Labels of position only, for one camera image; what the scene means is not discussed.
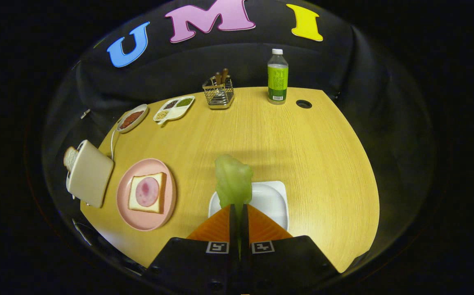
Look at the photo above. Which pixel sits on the silver cloth clip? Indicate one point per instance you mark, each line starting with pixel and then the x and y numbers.
pixel 84 113

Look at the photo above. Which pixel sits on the white square plate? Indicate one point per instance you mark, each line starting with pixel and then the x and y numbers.
pixel 269 200

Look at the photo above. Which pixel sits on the white bread slice brown crust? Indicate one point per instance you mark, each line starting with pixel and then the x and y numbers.
pixel 71 157

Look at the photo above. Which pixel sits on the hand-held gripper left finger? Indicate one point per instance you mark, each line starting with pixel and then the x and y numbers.
pixel 233 229

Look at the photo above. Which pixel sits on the green lettuce leaf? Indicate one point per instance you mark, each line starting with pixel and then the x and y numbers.
pixel 233 180

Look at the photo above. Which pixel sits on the clear bottle green label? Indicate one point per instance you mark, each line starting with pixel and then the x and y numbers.
pixel 278 82

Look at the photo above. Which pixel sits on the pile of yellow soybeans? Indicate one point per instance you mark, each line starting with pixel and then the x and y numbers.
pixel 162 115

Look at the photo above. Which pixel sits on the red brown steak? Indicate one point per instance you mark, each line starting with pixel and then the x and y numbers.
pixel 132 119

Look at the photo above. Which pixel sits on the white divided dish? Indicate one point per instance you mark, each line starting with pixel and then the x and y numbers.
pixel 177 114

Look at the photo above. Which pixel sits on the bread slice under ham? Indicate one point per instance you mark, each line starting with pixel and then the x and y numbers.
pixel 135 203

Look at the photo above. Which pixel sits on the cream white toaster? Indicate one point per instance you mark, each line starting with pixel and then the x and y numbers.
pixel 91 174

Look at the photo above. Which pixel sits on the pile of dark red beans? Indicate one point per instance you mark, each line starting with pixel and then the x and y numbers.
pixel 170 104

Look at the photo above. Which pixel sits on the pink ham slice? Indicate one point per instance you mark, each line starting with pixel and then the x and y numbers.
pixel 147 192

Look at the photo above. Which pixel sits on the black backdrop cloth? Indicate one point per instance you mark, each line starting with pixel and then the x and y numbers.
pixel 204 61

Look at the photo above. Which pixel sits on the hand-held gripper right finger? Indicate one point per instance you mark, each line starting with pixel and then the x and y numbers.
pixel 244 229

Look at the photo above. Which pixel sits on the pile of green mung beans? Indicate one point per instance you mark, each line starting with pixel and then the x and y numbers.
pixel 184 102

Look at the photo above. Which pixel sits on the pink round plate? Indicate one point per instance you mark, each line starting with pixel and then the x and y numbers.
pixel 138 221

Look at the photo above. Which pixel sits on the beige round plate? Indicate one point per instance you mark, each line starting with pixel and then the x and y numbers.
pixel 141 122

